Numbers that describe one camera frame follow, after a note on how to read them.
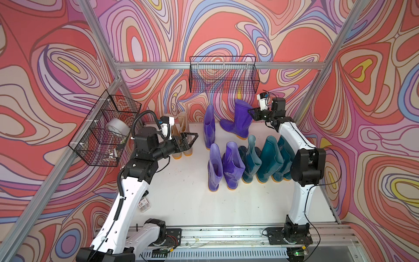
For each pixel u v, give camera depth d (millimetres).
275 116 744
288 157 720
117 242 371
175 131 891
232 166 685
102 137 789
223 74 955
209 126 848
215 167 729
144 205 813
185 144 568
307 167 566
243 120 984
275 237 734
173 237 729
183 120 859
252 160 763
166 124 572
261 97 824
